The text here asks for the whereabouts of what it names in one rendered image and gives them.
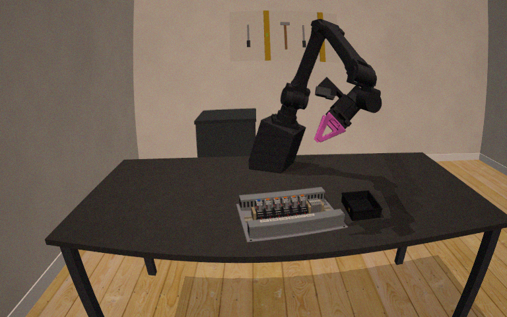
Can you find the tan rectangular block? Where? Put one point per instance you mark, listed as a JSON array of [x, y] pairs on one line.
[[314, 206]]

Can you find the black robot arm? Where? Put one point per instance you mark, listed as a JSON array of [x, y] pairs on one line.
[[296, 93]]

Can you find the grey plug-in relay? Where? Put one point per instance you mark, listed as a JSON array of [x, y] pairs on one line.
[[302, 202], [259, 206], [268, 205], [277, 204], [285, 203], [294, 202]]

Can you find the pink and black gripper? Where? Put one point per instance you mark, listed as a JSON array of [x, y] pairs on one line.
[[336, 120]]

